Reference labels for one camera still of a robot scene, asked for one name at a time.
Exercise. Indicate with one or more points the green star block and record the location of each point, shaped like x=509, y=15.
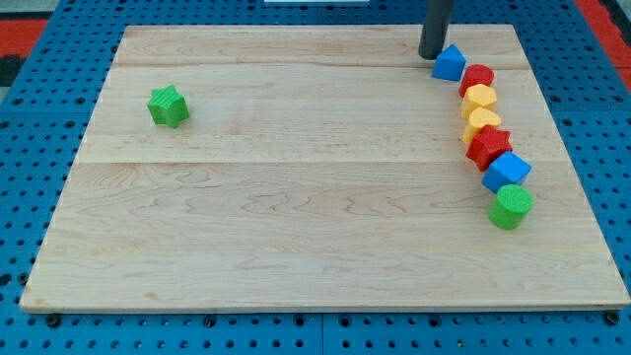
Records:
x=168, y=107

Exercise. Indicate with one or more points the red star block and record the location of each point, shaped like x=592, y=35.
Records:
x=488, y=145

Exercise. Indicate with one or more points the blue triangle block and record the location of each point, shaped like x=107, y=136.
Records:
x=449, y=64

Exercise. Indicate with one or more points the light wooden board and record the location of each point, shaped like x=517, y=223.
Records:
x=320, y=170

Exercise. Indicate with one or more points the yellow heart block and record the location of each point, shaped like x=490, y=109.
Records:
x=477, y=120

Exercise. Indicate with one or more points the yellow pentagon block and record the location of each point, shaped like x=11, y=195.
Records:
x=477, y=96

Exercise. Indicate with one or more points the red cylinder block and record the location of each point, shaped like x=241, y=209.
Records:
x=475, y=74

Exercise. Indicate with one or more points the blue cube block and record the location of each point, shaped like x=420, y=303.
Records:
x=508, y=168

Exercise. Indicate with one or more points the green cylinder block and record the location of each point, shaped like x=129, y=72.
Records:
x=509, y=207

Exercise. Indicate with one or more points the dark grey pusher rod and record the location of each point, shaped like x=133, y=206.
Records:
x=435, y=28

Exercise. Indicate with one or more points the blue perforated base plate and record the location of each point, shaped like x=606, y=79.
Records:
x=578, y=59

